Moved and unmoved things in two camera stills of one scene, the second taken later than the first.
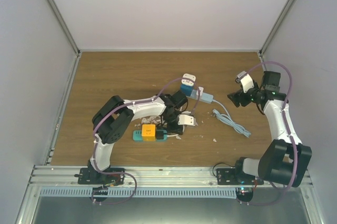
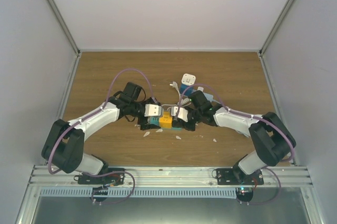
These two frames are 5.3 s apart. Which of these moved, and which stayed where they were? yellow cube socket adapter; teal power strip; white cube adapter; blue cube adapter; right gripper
Moved: right gripper; teal power strip; yellow cube socket adapter
Stayed: white cube adapter; blue cube adapter
